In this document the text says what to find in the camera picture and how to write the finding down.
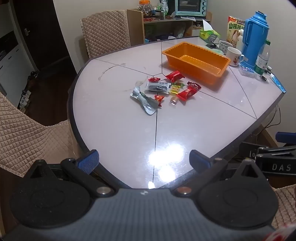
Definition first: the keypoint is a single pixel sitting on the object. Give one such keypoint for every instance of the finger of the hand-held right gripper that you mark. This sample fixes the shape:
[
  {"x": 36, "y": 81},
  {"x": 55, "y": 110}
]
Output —
[
  {"x": 277, "y": 151},
  {"x": 285, "y": 136}
]

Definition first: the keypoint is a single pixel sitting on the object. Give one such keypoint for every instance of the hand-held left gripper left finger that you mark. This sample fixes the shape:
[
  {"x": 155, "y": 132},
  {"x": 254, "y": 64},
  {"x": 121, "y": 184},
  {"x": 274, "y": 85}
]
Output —
[{"x": 89, "y": 160}]

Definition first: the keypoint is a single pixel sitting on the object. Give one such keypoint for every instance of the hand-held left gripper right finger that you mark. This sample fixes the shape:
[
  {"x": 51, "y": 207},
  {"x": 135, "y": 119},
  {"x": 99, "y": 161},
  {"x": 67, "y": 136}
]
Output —
[{"x": 199, "y": 160}]

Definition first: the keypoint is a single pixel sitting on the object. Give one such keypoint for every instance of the small brown candy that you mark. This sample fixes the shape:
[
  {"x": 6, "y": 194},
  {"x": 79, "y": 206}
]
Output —
[{"x": 173, "y": 100}]

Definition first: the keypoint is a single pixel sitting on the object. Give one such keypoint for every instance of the small red candy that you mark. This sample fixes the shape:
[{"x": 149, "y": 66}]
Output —
[
  {"x": 154, "y": 79},
  {"x": 159, "y": 98}
]

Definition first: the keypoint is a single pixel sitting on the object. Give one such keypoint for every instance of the yellow snack packet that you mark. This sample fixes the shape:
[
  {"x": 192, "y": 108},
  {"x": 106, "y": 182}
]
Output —
[{"x": 175, "y": 89}]

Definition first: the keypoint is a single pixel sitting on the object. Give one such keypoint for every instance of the dark red snack packet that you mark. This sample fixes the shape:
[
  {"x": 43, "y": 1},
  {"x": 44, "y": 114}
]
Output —
[{"x": 194, "y": 85}]

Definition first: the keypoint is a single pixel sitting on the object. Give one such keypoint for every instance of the silver foil snack packet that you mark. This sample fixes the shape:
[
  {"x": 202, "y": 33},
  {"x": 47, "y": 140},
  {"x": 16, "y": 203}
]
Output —
[{"x": 148, "y": 103}]

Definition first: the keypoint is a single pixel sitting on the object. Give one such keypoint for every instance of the green-edged clear snack packet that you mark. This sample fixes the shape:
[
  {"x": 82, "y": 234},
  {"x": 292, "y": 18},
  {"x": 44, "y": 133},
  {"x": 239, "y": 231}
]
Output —
[{"x": 178, "y": 84}]

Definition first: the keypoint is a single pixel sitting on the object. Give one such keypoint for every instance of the black and white snack packet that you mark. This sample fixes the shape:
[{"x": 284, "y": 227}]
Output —
[{"x": 158, "y": 87}]

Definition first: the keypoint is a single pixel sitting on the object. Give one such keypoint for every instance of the orange plastic tray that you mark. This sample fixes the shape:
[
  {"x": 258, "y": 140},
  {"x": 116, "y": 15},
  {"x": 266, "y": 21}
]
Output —
[{"x": 196, "y": 63}]

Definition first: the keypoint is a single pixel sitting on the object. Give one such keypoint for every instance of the chair with quilted beige cover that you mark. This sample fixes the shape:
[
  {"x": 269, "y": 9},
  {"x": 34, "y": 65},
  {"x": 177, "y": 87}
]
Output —
[
  {"x": 285, "y": 204},
  {"x": 105, "y": 32},
  {"x": 27, "y": 143}
]

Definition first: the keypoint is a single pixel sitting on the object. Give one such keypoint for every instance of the blue tube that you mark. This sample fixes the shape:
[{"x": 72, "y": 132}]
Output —
[{"x": 277, "y": 83}]

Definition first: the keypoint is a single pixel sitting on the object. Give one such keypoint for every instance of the small black adapter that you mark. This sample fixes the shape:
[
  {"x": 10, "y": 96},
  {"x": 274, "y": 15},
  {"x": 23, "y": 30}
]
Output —
[{"x": 266, "y": 78}]

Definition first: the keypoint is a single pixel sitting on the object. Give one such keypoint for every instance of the red and white patterned cloth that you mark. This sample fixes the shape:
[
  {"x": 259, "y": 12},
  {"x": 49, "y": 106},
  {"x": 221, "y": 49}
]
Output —
[{"x": 279, "y": 236}]

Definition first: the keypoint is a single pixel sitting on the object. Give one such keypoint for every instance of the blue and white plastic packet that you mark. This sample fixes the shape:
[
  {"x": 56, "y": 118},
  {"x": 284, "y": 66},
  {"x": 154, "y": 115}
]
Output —
[{"x": 247, "y": 70}]

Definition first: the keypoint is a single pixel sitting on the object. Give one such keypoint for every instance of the clear plastic water bottle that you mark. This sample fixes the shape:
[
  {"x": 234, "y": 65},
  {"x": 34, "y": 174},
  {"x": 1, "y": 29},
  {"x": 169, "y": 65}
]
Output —
[{"x": 261, "y": 60}]

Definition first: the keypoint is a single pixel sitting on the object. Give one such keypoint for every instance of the white slippers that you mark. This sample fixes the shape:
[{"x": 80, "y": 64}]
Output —
[{"x": 24, "y": 100}]

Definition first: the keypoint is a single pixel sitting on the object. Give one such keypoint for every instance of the white mug with cartoon print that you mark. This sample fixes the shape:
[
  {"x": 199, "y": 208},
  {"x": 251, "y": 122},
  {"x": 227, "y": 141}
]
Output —
[{"x": 233, "y": 58}]

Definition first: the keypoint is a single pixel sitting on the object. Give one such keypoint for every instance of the blue thermos jug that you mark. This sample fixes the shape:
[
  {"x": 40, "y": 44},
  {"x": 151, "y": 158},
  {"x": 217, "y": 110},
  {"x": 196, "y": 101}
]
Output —
[{"x": 255, "y": 39}]

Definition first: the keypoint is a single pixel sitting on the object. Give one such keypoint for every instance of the patterned white mug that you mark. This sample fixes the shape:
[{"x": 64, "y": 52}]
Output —
[{"x": 223, "y": 47}]

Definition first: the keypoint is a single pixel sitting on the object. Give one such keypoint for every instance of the printed cereal box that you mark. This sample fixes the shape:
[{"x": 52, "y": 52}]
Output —
[{"x": 233, "y": 30}]

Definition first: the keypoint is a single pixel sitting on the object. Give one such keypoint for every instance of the small grey striped stand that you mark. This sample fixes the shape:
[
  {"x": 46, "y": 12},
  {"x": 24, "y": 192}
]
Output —
[{"x": 212, "y": 38}]

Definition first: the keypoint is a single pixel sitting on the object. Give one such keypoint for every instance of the white cabinet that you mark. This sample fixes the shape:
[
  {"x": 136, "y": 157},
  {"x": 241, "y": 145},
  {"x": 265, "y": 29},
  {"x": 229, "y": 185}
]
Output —
[{"x": 11, "y": 64}]

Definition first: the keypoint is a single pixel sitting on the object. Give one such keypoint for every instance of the green tissue box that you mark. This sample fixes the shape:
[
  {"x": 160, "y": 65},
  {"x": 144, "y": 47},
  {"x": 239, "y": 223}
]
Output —
[{"x": 205, "y": 33}]

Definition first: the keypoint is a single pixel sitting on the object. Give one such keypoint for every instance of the dark wooden door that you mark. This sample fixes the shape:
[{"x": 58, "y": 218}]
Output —
[{"x": 46, "y": 30}]

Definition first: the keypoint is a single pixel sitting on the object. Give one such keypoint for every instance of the wooden shelf unit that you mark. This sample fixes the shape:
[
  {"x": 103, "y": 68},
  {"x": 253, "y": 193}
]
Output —
[{"x": 135, "y": 25}]

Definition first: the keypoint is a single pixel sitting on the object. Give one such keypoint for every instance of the dark glass jar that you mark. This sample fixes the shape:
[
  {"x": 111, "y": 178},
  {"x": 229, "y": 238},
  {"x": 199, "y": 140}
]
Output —
[{"x": 159, "y": 14}]

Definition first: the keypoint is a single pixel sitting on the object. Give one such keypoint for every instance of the teal toaster oven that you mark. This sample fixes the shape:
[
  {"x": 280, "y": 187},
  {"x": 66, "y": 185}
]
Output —
[{"x": 189, "y": 8}]

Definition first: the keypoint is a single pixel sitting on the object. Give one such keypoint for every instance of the green snack bag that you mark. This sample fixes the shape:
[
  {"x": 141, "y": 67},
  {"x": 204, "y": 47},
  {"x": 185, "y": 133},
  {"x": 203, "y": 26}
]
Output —
[{"x": 163, "y": 6}]

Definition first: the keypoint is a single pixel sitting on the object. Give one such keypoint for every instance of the clear jar with orange lid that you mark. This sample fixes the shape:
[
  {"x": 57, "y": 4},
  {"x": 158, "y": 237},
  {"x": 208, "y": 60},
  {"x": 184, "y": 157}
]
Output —
[{"x": 145, "y": 8}]

